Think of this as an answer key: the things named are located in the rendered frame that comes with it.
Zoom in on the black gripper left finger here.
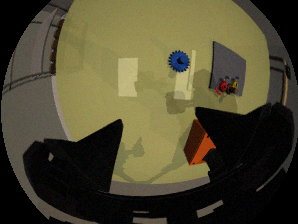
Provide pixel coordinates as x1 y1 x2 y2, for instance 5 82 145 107
43 119 124 193

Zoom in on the brown gear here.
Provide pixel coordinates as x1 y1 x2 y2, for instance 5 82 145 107
225 84 238 95

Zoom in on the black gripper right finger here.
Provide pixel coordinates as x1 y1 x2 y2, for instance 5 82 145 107
194 103 271 172

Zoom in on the blue gear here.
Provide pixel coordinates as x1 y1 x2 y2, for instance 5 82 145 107
168 51 190 73

